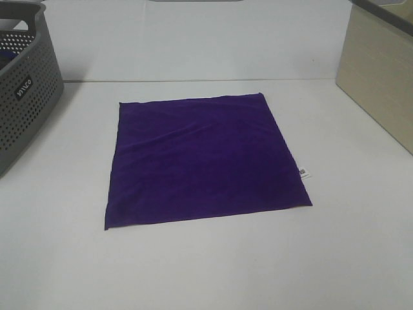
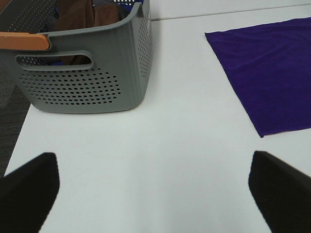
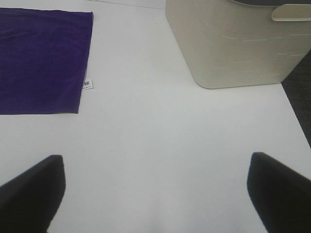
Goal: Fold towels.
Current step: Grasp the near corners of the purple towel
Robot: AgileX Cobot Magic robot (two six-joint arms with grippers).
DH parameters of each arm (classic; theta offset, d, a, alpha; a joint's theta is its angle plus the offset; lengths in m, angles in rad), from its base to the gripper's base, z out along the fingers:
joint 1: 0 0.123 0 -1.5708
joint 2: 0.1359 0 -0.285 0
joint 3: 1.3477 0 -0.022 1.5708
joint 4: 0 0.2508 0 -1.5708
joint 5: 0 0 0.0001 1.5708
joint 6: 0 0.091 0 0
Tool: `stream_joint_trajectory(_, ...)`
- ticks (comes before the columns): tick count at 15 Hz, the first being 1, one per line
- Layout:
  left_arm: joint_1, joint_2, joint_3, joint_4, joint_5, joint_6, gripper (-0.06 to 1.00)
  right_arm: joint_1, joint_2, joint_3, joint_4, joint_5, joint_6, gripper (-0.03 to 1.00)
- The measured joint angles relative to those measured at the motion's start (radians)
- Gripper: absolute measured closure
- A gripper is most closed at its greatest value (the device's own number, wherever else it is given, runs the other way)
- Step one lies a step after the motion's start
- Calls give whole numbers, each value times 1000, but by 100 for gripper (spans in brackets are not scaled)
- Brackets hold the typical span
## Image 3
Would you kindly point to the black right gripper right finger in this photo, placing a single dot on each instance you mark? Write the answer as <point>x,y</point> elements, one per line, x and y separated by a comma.
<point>280,195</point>

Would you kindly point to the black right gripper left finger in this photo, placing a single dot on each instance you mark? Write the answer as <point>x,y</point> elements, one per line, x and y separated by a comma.
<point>29,202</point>

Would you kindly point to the purple towel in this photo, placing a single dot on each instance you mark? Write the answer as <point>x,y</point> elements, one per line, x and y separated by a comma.
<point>43,60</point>

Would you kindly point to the beige plastic bin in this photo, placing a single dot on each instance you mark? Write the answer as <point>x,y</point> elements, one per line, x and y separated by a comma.
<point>231,43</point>

